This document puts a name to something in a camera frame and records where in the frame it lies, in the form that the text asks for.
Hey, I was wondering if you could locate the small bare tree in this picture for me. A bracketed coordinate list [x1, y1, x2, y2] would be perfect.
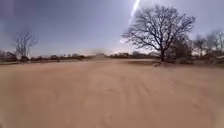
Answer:
[14, 31, 38, 62]

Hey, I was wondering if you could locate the distant row of trees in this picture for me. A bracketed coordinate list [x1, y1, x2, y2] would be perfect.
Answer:
[0, 49, 161, 63]

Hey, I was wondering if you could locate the large bare tree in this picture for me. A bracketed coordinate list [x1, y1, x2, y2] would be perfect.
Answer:
[121, 4, 197, 64]

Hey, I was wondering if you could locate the group of bare trees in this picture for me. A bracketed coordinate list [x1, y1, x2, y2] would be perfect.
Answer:
[191, 29, 224, 65]

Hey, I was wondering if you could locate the brown dirt road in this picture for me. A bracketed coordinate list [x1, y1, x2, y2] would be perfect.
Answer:
[0, 58, 224, 128]

